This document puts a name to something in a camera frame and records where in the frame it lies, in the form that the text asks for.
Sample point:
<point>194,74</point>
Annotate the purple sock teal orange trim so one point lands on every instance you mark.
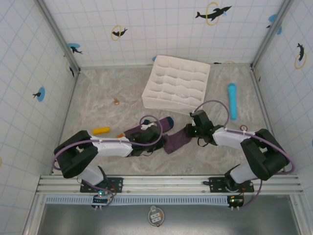
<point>176,143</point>
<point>166,124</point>

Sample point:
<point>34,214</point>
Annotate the white fabric drawer organizer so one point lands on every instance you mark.
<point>176,83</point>

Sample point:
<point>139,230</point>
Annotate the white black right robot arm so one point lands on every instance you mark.
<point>234,139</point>

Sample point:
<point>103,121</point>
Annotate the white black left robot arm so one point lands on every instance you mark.
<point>110,148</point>

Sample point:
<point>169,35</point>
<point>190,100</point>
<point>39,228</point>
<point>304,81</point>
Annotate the small red white round object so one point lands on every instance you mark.
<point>243,127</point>

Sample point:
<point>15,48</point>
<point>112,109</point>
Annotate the blue toy microphone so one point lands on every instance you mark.
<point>232,102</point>

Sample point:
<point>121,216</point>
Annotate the yellow block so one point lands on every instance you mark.
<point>101,130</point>

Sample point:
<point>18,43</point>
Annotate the small orange toy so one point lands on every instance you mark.
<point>117,101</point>

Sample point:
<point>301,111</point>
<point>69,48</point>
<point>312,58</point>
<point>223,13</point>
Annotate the round socket sticker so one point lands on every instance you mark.
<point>156,216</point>

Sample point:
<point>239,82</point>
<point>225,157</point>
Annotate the blue circle animal sticker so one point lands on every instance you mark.
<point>272,17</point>
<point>40,94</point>
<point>154,58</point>

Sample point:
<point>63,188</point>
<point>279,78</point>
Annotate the blue circle shark sticker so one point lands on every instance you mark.
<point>74,47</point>

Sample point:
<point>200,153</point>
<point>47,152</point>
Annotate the aluminium mounting rail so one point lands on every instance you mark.
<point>166,183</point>

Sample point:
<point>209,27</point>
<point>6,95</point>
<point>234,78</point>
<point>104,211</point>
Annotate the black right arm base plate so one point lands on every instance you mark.
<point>216,183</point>

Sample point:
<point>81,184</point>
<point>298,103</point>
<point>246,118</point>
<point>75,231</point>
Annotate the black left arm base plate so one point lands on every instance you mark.
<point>117,184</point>

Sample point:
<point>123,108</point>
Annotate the aluminium table side rail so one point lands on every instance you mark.
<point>66,122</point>
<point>266,122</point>

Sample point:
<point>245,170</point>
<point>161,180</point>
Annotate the aluminium frame post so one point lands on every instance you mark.
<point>271,31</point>
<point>58,34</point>

